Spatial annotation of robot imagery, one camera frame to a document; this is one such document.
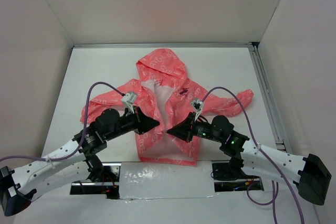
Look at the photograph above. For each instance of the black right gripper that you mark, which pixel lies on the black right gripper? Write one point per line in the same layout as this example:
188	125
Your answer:
183	130

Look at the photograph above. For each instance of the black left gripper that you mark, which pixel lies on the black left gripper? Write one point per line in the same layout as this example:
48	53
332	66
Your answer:
143	123

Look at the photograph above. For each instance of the pink hooded jacket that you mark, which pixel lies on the pink hooded jacket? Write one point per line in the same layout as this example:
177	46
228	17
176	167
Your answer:
165	93

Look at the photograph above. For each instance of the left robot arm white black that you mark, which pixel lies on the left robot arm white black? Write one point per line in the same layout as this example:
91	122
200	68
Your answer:
76	160

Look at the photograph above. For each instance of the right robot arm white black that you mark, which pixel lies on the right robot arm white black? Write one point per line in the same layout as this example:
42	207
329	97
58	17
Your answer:
309	174

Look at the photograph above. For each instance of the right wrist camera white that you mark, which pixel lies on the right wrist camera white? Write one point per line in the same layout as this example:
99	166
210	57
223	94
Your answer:
197	105

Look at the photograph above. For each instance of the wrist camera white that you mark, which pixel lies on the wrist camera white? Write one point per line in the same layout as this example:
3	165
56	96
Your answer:
128	100
197	105

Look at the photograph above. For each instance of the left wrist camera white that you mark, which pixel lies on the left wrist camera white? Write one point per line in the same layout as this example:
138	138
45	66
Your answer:
128	100

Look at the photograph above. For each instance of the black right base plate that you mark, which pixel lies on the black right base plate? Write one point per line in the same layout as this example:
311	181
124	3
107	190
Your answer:
227	179

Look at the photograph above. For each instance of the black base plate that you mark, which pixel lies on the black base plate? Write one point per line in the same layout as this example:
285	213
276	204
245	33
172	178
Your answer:
107	184
227	179

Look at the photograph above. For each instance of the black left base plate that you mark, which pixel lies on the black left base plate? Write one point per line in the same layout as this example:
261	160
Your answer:
107	184

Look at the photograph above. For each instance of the aluminium frame rail back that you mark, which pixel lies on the aluminium frame rail back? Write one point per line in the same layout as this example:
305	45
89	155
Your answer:
171	45

